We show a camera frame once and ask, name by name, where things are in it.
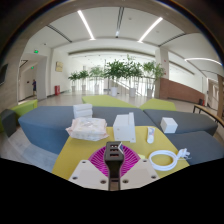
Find yellow framed wall picture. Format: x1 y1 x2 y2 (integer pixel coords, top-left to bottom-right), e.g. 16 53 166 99
54 61 64 73

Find stack of white tissue packs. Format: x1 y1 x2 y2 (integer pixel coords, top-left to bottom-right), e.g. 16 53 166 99
72 103 94 120

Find grey sofa module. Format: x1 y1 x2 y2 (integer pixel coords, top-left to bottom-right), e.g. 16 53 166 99
143 108 219 137
164 130 224 166

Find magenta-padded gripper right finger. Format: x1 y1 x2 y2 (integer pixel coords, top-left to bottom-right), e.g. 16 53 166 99
119 146 160 191

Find white wet wipes pack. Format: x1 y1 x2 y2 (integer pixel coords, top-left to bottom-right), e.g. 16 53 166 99
65 117 110 142

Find white tissue box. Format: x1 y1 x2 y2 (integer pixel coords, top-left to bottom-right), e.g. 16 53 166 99
112 112 137 144

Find white coiled cable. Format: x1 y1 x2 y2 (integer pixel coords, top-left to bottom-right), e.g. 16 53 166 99
148 148 192 172

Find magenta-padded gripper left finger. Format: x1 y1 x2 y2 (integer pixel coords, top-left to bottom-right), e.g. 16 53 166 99
68 145 111 191

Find row of potted plants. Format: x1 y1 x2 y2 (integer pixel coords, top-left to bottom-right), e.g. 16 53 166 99
67 54 166 98

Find long curved grey sofa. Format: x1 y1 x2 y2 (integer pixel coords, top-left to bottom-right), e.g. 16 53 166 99
18 105 156 155

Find black wall screen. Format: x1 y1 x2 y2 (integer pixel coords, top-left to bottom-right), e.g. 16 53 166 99
0 63 9 87

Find person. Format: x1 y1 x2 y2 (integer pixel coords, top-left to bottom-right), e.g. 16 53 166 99
31 78 37 97

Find lime green flat ottoman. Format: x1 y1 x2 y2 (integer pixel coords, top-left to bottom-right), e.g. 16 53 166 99
81 94 138 109
138 98 178 112

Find ceiling strip lights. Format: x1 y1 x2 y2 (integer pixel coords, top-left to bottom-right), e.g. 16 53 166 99
77 9 223 66

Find lime green bench seat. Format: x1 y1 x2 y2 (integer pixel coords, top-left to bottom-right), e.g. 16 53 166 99
9 99 39 118

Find wooden bench with black legs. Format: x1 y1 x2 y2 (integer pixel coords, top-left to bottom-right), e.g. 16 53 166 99
192 103 224 128

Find small white cube box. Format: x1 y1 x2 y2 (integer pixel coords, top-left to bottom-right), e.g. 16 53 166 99
160 116 179 134

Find dark grey ottoman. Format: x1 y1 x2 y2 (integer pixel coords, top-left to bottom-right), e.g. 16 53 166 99
0 108 18 138

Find dark grey charger block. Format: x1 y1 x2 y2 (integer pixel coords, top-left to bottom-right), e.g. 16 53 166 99
103 141 125 192

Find small white tube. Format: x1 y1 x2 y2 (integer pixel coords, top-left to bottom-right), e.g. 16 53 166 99
146 126 156 145

